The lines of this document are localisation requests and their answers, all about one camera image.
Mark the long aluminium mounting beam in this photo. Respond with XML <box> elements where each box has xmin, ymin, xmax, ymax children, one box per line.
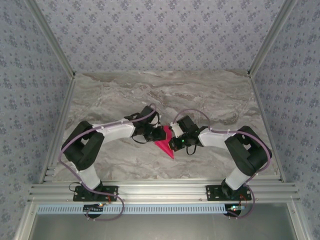
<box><xmin>27</xmin><ymin>178</ymin><xmax>301</xmax><ymax>203</ymax></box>

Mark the aluminium side rail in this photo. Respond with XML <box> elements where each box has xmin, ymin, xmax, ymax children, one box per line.
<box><xmin>38</xmin><ymin>76</ymin><xmax>77</xmax><ymax>185</ymax></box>
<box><xmin>249</xmin><ymin>76</ymin><xmax>286</xmax><ymax>183</ymax></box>

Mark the aluminium frame post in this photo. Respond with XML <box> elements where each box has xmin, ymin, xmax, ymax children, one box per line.
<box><xmin>246</xmin><ymin>0</ymin><xmax>300</xmax><ymax>78</ymax></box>
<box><xmin>24</xmin><ymin>0</ymin><xmax>77</xmax><ymax>79</ymax></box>

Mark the short aluminium frame strut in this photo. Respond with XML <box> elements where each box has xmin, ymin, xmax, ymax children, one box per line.
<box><xmin>286</xmin><ymin>201</ymin><xmax>312</xmax><ymax>240</ymax></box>
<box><xmin>14</xmin><ymin>199</ymin><xmax>38</xmax><ymax>240</ymax></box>

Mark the right gripper thin black cable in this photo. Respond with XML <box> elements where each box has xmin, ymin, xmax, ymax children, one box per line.
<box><xmin>185</xmin><ymin>144</ymin><xmax>198</xmax><ymax>156</ymax></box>

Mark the grey metal sheet panel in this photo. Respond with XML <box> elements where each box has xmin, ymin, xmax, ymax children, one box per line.
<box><xmin>29</xmin><ymin>213</ymin><xmax>298</xmax><ymax>240</ymax></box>

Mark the small black circuit board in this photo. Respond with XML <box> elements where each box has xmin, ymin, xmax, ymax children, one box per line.
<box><xmin>224</xmin><ymin>204</ymin><xmax>247</xmax><ymax>216</ymax></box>
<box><xmin>83</xmin><ymin>203</ymin><xmax>105</xmax><ymax>214</ymax></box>

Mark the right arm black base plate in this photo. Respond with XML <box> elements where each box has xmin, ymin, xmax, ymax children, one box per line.
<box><xmin>205</xmin><ymin>184</ymin><xmax>251</xmax><ymax>202</ymax></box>

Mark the left gripper thin black cable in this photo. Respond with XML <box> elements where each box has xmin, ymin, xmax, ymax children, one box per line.
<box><xmin>131</xmin><ymin>136</ymin><xmax>149</xmax><ymax>145</ymax></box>

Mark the pink square paper sheet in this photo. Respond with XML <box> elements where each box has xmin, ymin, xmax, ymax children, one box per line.
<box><xmin>154</xmin><ymin>125</ymin><xmax>176</xmax><ymax>160</ymax></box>

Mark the gripper thin black cable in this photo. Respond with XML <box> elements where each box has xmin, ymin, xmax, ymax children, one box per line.
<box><xmin>131</xmin><ymin>136</ymin><xmax>149</xmax><ymax>145</ymax></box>
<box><xmin>185</xmin><ymin>144</ymin><xmax>198</xmax><ymax>156</ymax></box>

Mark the white slotted cable duct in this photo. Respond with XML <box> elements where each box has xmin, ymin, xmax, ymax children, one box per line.
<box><xmin>36</xmin><ymin>204</ymin><xmax>230</xmax><ymax>215</ymax></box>

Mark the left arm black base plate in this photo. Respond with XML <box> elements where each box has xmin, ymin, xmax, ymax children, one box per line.
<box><xmin>72</xmin><ymin>185</ymin><xmax>119</xmax><ymax>202</ymax></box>

